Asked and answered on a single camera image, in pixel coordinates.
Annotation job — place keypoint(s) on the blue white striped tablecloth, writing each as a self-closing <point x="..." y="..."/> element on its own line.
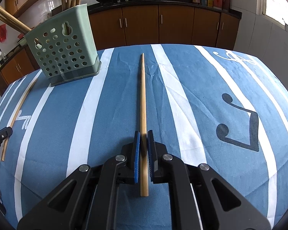
<point x="207" y="105"/>

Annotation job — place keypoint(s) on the lower wooden kitchen cabinets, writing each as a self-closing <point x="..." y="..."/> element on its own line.
<point x="158" y="24"/>

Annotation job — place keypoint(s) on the black kitchen countertop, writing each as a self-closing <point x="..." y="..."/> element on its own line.
<point x="158" y="1"/>

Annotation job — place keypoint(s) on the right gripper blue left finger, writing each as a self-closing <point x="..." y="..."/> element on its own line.
<point x="136" y="156"/>

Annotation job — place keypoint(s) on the red plastic bag on wall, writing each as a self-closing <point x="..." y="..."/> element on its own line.
<point x="3" y="33"/>

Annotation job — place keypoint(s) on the green perforated utensil holder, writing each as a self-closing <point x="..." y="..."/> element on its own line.
<point x="64" y="47"/>

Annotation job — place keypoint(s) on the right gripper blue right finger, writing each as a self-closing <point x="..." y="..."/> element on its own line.
<point x="151" y="146"/>

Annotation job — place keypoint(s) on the wooden chopstick leaning in holder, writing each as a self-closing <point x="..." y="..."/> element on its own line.
<point x="7" y="15"/>

